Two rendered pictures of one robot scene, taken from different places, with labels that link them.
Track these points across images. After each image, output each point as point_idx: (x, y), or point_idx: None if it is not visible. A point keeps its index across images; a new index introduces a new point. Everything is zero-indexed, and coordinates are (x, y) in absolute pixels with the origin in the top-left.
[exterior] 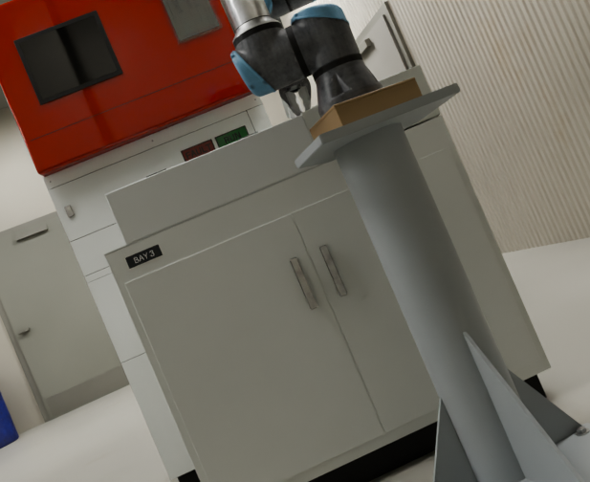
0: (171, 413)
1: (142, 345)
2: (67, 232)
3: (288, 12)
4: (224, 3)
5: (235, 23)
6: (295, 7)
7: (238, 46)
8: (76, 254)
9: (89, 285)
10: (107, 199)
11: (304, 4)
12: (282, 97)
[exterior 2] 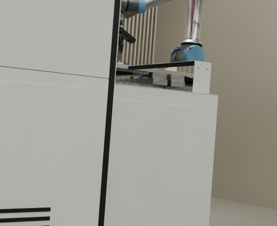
0: (210, 196)
1: (213, 153)
2: (119, 23)
3: (129, 15)
4: (197, 26)
5: (199, 38)
6: (131, 15)
7: (200, 47)
8: (117, 47)
9: (114, 82)
10: (211, 66)
11: (128, 16)
12: (123, 46)
